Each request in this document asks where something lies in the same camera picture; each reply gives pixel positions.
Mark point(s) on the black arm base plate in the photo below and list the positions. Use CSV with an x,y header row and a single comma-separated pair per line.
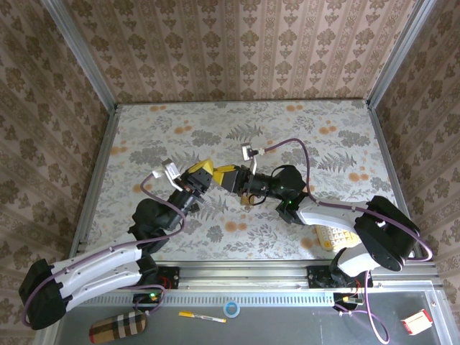
x,y
316,276
172,278

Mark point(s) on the plaid fabric pouch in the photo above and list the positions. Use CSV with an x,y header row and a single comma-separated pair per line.
x,y
115,327

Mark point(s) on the small black controller board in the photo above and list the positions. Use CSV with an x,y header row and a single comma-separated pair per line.
x,y
151,297
346,299

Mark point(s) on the aluminium table side rail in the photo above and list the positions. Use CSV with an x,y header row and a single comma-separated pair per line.
x,y
95,179
390,158

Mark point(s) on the aluminium front rail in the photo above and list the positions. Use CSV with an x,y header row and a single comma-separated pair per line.
x,y
244,276

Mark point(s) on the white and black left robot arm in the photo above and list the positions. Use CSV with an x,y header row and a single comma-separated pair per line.
x,y
97,258

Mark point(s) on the blue tape roll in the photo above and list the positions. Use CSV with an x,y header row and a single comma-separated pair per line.
x,y
225,309

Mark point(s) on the yellow and white marker pen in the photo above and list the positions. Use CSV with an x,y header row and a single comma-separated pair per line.
x,y
201,316

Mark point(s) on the red and white small box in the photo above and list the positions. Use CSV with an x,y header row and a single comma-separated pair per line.
x,y
417,322

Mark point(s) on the yellow calculator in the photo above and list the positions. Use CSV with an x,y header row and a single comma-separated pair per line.
x,y
334,239

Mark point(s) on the aluminium frame post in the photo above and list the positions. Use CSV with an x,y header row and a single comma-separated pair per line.
x,y
81,54
399,54

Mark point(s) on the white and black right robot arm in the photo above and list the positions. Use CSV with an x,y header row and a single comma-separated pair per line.
x,y
323,215

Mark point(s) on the floral patterned table cover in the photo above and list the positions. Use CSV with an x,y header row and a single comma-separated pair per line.
x,y
179,118

